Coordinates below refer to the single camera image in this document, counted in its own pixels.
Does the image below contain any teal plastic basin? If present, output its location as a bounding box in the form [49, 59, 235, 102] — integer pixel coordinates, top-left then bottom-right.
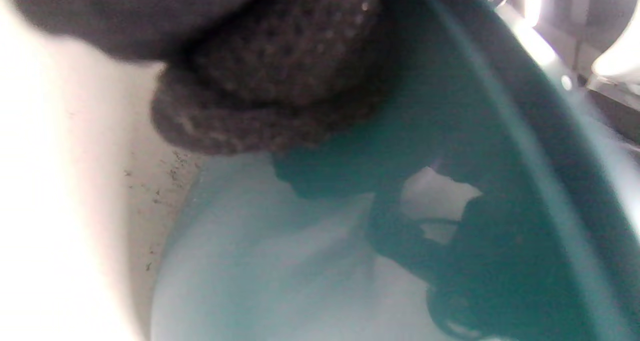
[150, 0, 640, 341]

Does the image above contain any person's left hand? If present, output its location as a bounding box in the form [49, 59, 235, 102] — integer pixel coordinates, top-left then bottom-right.
[5, 0, 391, 155]

